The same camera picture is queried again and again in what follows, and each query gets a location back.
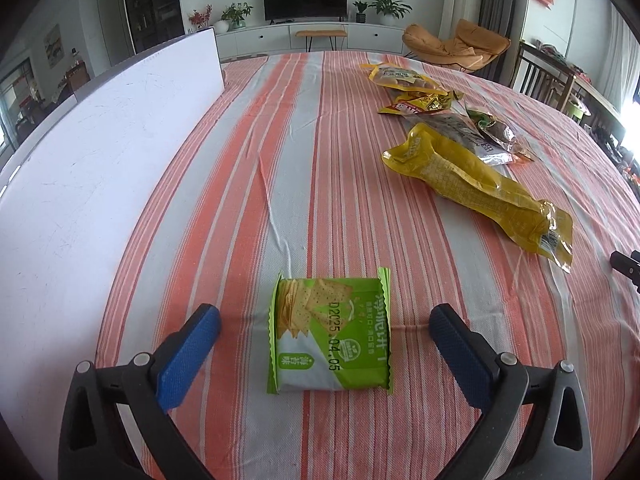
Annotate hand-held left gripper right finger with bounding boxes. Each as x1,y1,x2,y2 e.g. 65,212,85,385
428,304,593,480

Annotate red flowers in vase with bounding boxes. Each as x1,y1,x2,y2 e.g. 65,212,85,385
189,5,213,31

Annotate black display cabinet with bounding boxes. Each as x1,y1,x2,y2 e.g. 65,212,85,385
121,0,185,56

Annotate yellow and red stick packet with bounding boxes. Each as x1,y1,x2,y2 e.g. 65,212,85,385
377,91,463,116

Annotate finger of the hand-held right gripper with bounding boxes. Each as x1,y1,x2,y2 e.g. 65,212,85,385
610,251,640,292

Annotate white cardboard box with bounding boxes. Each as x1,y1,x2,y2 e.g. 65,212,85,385
0,26,224,426

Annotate black television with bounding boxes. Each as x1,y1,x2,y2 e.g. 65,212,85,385
262,0,348,25

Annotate large potted green plant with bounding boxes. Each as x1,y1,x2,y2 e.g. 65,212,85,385
368,0,413,27

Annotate yellow corn cob packet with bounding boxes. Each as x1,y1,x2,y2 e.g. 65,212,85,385
382,122,573,273

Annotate yellow-bordered clear peanut packet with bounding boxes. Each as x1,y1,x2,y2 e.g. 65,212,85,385
361,61,441,95

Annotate orange striped tablecloth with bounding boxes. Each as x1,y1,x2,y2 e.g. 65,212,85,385
95,51,640,480

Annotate dark wooden chair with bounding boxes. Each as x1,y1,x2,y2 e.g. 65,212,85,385
510,40,576,111

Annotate white sheer curtain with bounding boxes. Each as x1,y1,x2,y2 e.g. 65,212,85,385
590,0,636,111

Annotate framed wall painting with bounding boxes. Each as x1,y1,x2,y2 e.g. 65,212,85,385
45,25,65,68

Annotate grey snack packet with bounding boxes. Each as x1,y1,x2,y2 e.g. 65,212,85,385
415,112,516,166

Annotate green cracker packet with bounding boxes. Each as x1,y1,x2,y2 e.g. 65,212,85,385
267,270,393,396

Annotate orange lounge chair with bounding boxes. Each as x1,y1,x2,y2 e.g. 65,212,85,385
402,18,511,73

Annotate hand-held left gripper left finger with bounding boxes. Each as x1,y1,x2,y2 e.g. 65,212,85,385
59,304,222,480

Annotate leafy plant in glass vase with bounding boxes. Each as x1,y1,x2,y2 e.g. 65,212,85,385
221,2,253,29

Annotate brown and green snack packet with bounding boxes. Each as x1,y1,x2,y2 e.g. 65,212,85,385
465,109,533,161

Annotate white door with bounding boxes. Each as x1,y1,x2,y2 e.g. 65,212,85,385
96,0,128,66

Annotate grey curtain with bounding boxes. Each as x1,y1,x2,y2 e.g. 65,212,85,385
482,0,526,81

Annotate white television cabinet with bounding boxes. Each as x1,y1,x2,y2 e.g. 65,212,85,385
215,21,408,61

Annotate wooden bench with metal legs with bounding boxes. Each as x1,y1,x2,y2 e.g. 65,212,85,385
295,29,348,53

